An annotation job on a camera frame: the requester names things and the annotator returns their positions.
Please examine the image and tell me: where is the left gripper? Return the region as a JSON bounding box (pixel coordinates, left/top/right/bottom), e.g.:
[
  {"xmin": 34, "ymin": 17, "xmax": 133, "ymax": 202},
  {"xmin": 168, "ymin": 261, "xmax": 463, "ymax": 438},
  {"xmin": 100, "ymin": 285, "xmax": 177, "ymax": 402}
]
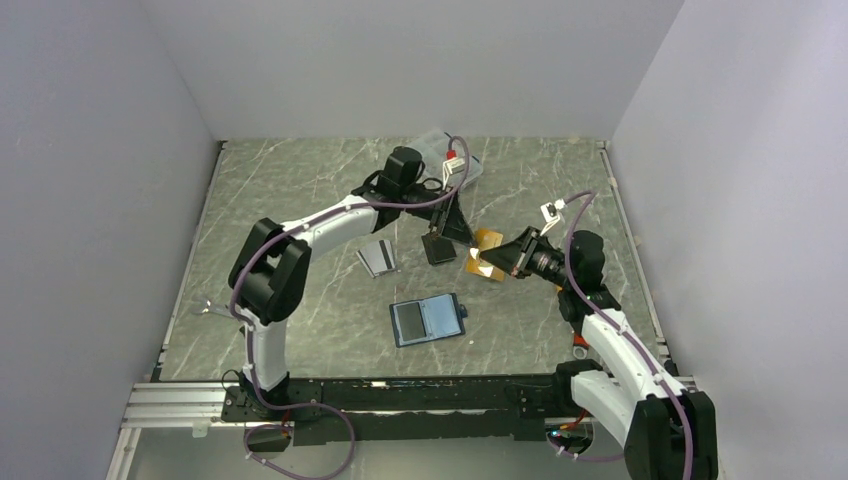
[{"xmin": 400, "ymin": 187, "xmax": 479, "ymax": 250}]

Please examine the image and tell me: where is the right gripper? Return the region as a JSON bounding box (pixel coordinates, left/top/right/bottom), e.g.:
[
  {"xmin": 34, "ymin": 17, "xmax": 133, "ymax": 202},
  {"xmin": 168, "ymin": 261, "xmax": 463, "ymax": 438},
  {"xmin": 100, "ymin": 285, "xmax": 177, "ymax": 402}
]
[{"xmin": 481, "ymin": 226, "xmax": 575, "ymax": 289}]

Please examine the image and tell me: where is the orange credit card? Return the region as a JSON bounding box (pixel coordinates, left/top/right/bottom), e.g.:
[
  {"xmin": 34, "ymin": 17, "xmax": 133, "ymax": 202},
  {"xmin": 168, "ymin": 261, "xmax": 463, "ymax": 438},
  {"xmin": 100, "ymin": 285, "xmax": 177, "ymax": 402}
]
[{"xmin": 469, "ymin": 228, "xmax": 503, "ymax": 268}]

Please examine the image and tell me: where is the blue leather card holder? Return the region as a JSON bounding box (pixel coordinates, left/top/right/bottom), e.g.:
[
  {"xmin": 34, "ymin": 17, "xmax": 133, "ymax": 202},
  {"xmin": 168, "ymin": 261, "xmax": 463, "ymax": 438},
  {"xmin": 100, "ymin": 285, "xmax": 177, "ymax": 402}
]
[{"xmin": 389, "ymin": 293, "xmax": 468, "ymax": 348}]

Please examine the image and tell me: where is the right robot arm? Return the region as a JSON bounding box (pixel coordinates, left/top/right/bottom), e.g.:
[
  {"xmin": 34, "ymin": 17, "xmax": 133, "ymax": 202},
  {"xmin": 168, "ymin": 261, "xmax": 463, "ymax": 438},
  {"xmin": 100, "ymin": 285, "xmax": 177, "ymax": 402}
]
[{"xmin": 476, "ymin": 227, "xmax": 719, "ymax": 479}]

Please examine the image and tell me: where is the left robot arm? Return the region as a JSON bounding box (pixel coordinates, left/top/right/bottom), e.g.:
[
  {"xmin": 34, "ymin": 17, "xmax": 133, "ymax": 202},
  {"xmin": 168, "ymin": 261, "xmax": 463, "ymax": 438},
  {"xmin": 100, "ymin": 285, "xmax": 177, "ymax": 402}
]
[{"xmin": 228, "ymin": 146, "xmax": 477, "ymax": 420}]

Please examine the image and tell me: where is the black card stack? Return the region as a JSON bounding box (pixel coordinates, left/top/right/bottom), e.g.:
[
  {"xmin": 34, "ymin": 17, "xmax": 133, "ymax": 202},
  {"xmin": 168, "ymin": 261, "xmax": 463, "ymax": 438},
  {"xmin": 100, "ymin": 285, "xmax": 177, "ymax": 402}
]
[{"xmin": 421, "ymin": 234, "xmax": 457, "ymax": 266}]

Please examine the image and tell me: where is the orange card stack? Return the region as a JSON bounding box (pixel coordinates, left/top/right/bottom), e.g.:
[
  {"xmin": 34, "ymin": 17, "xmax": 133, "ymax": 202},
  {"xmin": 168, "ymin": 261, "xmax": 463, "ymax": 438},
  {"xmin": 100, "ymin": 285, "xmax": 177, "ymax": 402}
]
[{"xmin": 465, "ymin": 256, "xmax": 505, "ymax": 282}]

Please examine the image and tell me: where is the silver card stack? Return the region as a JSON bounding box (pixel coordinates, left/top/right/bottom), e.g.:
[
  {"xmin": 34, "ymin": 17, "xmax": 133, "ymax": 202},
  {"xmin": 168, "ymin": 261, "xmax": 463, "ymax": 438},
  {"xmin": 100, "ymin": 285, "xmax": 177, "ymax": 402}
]
[{"xmin": 356, "ymin": 240, "xmax": 398, "ymax": 278}]

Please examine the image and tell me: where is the clear plastic organizer box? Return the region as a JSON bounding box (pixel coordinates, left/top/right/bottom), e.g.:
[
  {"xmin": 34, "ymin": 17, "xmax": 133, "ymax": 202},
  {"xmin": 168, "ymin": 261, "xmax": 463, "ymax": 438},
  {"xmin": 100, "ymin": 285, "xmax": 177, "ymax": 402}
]
[{"xmin": 407, "ymin": 130, "xmax": 484, "ymax": 192}]

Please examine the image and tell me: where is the red tool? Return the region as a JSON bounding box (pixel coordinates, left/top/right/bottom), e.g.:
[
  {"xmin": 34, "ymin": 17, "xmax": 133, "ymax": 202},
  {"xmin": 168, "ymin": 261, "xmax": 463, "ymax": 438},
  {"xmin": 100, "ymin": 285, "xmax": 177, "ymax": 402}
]
[{"xmin": 572, "ymin": 333, "xmax": 589, "ymax": 360}]

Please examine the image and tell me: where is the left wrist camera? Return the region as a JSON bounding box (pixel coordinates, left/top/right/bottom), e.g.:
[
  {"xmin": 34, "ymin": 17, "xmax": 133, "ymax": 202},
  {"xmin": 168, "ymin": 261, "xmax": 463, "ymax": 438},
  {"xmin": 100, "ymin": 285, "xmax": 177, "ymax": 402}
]
[{"xmin": 442, "ymin": 150, "xmax": 466, "ymax": 179}]

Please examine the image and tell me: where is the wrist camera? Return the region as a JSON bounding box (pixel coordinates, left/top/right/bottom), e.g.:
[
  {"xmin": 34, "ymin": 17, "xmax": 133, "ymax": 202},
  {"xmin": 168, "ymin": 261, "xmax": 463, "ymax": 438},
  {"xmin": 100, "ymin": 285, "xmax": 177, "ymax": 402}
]
[
  {"xmin": 540, "ymin": 198, "xmax": 566, "ymax": 224},
  {"xmin": 442, "ymin": 150, "xmax": 466, "ymax": 179}
]

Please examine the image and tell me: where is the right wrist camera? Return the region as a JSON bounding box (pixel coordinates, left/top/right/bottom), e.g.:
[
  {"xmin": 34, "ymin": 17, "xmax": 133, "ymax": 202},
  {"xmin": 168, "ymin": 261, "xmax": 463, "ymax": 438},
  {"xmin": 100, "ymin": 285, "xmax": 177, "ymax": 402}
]
[{"xmin": 540, "ymin": 198, "xmax": 566, "ymax": 224}]

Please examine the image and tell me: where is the black base frame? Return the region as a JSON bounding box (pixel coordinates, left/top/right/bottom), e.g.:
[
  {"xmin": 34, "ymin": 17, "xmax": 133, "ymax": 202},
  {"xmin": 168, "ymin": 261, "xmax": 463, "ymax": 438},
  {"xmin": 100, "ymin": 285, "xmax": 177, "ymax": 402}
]
[{"xmin": 220, "ymin": 374, "xmax": 583, "ymax": 446}]

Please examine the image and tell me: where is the aluminium rail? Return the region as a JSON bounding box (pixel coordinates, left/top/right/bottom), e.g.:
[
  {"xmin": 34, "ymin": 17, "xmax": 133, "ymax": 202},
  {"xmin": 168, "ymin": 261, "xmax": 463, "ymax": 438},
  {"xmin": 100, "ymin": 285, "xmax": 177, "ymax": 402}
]
[{"xmin": 120, "ymin": 377, "xmax": 708, "ymax": 432}]

